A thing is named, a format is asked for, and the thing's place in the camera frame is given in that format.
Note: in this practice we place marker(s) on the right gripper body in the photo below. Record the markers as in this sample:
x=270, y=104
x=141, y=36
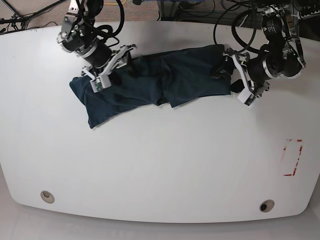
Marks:
x=100, y=55

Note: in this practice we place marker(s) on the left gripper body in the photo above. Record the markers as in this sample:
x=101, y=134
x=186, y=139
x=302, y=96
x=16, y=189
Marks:
x=257, y=73

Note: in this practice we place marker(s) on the dark teal T-shirt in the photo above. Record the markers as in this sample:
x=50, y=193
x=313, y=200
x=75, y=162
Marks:
x=174, y=77

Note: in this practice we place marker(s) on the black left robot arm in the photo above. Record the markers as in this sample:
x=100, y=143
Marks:
x=282, y=55

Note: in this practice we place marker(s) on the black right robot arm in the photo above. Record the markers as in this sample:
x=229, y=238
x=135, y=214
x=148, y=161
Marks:
x=80, y=36

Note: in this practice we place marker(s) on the white power strip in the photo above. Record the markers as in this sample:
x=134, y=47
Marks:
x=307, y=13

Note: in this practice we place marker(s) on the red tape rectangle marking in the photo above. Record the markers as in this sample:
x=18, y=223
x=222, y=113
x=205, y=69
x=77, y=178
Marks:
x=290, y=157

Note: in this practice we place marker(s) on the black tripod stand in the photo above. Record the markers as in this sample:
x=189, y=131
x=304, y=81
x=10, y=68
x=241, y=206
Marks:
x=19, y=22

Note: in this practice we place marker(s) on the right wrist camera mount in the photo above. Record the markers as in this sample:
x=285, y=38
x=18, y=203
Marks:
x=100, y=81

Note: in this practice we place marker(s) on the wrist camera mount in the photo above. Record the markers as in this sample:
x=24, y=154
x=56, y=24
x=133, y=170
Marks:
x=100, y=81
x=240, y=61

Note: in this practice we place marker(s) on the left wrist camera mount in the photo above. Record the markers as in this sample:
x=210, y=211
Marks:
x=240, y=61

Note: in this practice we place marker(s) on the grey metal frame leg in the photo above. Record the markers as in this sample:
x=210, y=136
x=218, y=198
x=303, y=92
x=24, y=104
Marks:
x=168, y=9

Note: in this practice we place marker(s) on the right table cable grommet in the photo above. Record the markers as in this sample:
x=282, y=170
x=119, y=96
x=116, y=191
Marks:
x=267, y=206

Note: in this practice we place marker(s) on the table cable grommet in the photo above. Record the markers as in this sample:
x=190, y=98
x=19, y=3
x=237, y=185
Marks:
x=267, y=206
x=47, y=197

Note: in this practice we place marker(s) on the left table cable grommet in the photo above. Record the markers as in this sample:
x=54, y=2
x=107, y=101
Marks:
x=47, y=197

